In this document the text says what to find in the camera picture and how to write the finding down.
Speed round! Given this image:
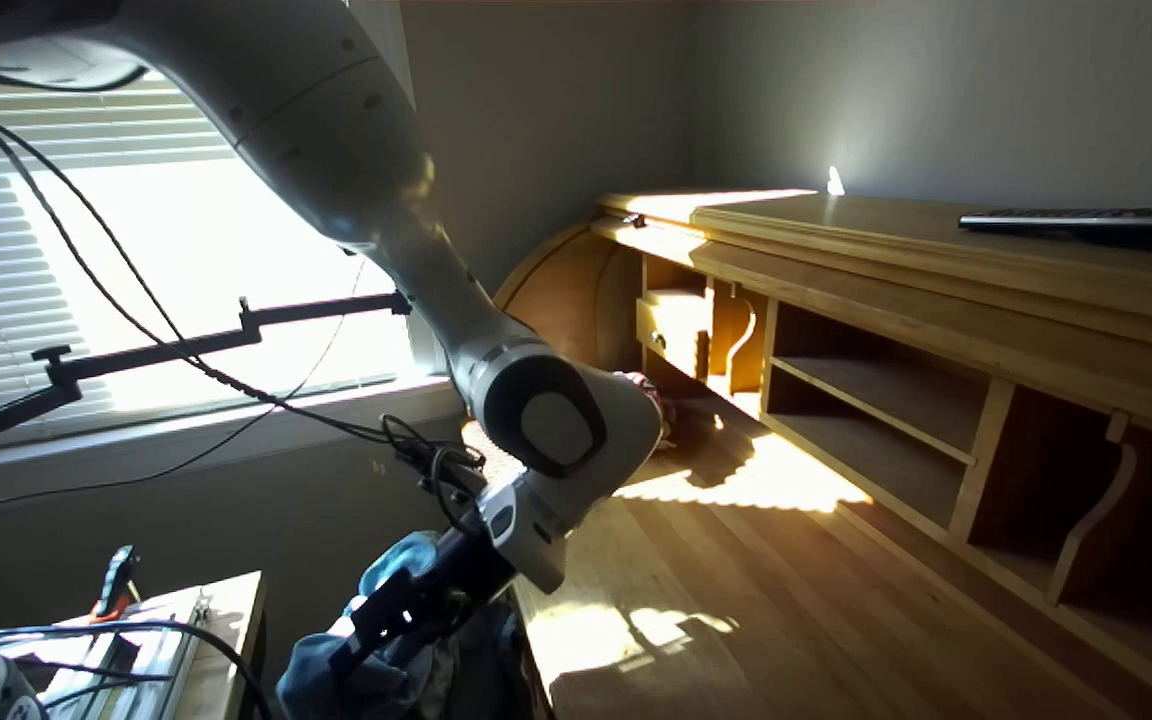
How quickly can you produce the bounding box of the black looping cable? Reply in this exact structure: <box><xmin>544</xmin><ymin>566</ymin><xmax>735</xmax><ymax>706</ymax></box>
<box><xmin>0</xmin><ymin>615</ymin><xmax>271</xmax><ymax>720</ymax></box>

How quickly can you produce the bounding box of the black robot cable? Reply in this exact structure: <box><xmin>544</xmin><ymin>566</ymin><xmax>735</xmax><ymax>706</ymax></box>
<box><xmin>0</xmin><ymin>93</ymin><xmax>492</xmax><ymax>535</ymax></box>

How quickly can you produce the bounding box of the blue cloth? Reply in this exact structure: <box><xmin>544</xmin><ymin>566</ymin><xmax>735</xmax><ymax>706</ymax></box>
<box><xmin>271</xmin><ymin>625</ymin><xmax>526</xmax><ymax>720</ymax></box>

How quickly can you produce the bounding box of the black flat device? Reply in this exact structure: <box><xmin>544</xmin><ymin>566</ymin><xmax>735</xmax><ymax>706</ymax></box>
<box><xmin>954</xmin><ymin>202</ymin><xmax>1152</xmax><ymax>258</ymax></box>

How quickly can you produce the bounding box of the silver flat equipment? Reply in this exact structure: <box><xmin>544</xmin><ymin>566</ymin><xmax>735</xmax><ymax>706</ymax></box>
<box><xmin>0</xmin><ymin>615</ymin><xmax>211</xmax><ymax>720</ymax></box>

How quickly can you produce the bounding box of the red and blue hand tool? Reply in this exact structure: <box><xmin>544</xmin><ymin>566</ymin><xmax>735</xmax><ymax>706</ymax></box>
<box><xmin>86</xmin><ymin>540</ymin><xmax>146</xmax><ymax>628</ymax></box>

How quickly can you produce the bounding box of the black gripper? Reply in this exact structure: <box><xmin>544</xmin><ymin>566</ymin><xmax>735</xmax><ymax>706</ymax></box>
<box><xmin>330</xmin><ymin>522</ymin><xmax>520</xmax><ymax>673</ymax></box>

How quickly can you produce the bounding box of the light wooden side table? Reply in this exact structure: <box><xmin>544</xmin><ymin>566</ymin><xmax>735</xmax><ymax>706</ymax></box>
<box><xmin>0</xmin><ymin>566</ymin><xmax>267</xmax><ymax>720</ymax></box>

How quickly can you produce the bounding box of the wooden roll-top desk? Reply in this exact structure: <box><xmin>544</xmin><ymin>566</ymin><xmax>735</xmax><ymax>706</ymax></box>
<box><xmin>455</xmin><ymin>184</ymin><xmax>1152</xmax><ymax>720</ymax></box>

